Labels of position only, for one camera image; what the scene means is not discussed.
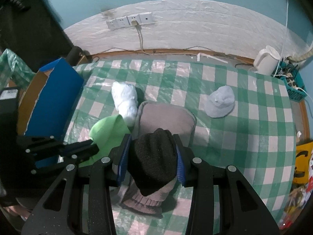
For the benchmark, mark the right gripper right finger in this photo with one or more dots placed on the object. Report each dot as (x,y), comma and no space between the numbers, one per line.
(185,171)

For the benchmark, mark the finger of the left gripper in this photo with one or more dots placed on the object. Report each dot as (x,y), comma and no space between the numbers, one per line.
(82,150)

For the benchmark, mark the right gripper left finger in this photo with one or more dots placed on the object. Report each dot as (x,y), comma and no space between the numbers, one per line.
(119,160)

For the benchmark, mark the light green cloth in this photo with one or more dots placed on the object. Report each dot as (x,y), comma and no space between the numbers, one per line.
(106,134)

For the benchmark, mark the black and grey knit hat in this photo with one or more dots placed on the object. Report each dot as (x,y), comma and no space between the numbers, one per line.
(152,165)

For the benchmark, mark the grey cushion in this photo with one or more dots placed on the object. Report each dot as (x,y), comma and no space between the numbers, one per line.
(153,115)

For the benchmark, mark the white cloth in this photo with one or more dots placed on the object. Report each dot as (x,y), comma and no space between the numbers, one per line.
(125,101)

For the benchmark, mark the light blue bucket hat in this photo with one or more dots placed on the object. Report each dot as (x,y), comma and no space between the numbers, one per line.
(220,103)

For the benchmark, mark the blue cardboard box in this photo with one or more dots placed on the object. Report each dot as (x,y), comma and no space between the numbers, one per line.
(48,102)

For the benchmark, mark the green checkered tablecloth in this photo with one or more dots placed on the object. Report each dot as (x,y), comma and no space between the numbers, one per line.
(258,136)

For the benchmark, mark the yellow black bag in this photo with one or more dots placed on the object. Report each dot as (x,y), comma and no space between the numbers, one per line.
(303,156)

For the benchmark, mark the white electric kettle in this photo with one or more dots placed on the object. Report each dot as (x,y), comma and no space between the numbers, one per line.
(266,60)

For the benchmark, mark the teal plastic basket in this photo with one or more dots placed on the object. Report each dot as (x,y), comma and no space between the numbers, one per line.
(289,74)

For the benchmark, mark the white wall socket strip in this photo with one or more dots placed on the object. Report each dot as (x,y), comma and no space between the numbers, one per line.
(131,21)

